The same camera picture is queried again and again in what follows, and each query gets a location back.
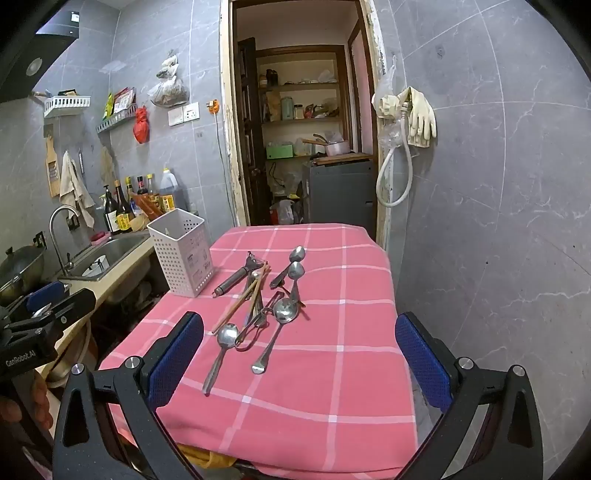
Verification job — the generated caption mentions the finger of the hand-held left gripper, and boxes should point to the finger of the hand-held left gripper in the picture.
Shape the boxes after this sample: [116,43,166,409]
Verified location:
[4,288,98,344]
[23,281,72,315]

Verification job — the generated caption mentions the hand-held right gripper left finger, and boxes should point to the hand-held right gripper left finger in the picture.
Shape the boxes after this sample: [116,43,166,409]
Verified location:
[52,311,205,480]

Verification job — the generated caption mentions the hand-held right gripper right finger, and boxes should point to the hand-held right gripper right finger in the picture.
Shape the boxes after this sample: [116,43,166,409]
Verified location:
[394,311,544,480]

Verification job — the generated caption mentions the long metal spoon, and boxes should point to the long metal spoon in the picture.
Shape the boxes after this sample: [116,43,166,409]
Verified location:
[202,323,241,396]

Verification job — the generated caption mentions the grey metal peeler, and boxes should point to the grey metal peeler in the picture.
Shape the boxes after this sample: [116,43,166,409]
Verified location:
[212,251,269,298]

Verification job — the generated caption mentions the white perforated utensil holder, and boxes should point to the white perforated utensil holder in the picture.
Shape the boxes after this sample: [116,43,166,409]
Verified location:
[147,208,214,298]

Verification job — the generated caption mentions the large metal spoon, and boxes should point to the large metal spoon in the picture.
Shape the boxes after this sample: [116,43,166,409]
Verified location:
[250,298,299,376]

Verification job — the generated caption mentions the person's left hand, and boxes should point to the person's left hand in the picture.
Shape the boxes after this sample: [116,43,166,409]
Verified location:
[0,375,55,431]

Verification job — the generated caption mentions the dark wok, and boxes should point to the dark wok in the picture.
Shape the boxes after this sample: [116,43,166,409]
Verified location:
[0,244,47,301]

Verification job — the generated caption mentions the beige kitchen counter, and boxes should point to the beige kitchen counter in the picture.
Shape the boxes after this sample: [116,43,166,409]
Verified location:
[55,231,158,308]

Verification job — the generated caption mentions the metal faucet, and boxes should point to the metal faucet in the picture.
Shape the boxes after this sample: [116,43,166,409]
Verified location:
[48,205,81,273]

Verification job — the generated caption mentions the steel sink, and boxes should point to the steel sink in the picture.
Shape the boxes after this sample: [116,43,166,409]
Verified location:
[69,233,151,280]

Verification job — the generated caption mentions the pink checked tablecloth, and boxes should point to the pink checked tablecloth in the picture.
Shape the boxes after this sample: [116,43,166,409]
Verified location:
[95,223,419,478]

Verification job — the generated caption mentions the dark pump bottle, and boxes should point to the dark pump bottle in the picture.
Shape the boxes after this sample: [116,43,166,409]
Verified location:
[104,185,118,234]

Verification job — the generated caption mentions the dark soy sauce bottle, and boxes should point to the dark soy sauce bottle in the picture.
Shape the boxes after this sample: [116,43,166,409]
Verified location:
[113,180,133,232]

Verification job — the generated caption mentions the beige hanging towel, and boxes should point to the beige hanging towel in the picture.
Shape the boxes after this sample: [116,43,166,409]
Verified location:
[59,150,96,229]

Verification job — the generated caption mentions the hanging wooden cutting board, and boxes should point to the hanging wooden cutting board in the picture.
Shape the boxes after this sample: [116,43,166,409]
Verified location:
[45,131,62,198]

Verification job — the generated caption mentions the orange packet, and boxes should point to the orange packet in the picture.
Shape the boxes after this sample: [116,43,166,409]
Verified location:
[131,191,162,220]

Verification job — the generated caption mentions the beige hanging scrubber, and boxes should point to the beige hanging scrubber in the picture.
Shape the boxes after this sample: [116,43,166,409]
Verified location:
[100,147,116,185]

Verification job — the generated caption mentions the red and white floor bag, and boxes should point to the red and white floor bag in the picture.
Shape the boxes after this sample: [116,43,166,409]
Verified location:
[270,198,301,225]

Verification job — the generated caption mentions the grey cabinet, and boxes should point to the grey cabinet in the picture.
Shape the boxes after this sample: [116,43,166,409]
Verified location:
[302,157,377,227]

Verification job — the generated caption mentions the red plastic bag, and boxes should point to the red plastic bag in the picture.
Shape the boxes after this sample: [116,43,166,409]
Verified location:
[133,106,151,144]

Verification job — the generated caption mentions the red packet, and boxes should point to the red packet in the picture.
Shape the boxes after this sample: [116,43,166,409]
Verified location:
[113,88,136,113]

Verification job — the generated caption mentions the dark wooden door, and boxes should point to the dark wooden door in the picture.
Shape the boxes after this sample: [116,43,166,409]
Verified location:
[235,37,260,227]

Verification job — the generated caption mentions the clear plastic bag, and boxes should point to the clear plastic bag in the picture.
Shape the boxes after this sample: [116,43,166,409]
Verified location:
[372,55,408,149]

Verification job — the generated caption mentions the black range hood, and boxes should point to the black range hood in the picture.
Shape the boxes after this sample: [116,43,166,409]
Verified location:
[0,28,79,104]

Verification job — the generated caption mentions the clear bag with dark contents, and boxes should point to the clear bag with dark contents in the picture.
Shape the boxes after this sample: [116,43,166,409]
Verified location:
[148,74,190,109]

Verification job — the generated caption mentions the cream rubber gloves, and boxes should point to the cream rubber gloves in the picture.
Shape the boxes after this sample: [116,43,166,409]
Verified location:
[399,87,437,148]

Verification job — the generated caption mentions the cream crumpled cloth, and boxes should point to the cream crumpled cloth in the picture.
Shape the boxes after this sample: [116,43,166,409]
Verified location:
[372,92,402,120]

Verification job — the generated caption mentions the wooden shelf unit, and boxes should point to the wooden shelf unit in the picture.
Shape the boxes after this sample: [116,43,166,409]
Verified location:
[255,45,352,162]

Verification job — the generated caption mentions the white hose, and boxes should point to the white hose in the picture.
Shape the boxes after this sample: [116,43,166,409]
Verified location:
[375,104,414,208]

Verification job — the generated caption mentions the metal wall shelf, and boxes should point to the metal wall shelf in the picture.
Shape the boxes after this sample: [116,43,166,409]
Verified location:
[96,104,138,134]

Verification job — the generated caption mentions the white wall basket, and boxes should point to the white wall basket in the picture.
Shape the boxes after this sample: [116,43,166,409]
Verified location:
[43,95,92,118]

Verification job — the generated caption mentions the white wall switch panel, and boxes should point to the white wall switch panel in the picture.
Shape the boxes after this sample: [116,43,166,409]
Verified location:
[167,102,201,127]

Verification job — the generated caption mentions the pale door frame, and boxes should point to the pale door frame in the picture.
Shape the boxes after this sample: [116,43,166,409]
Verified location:
[219,0,393,250]

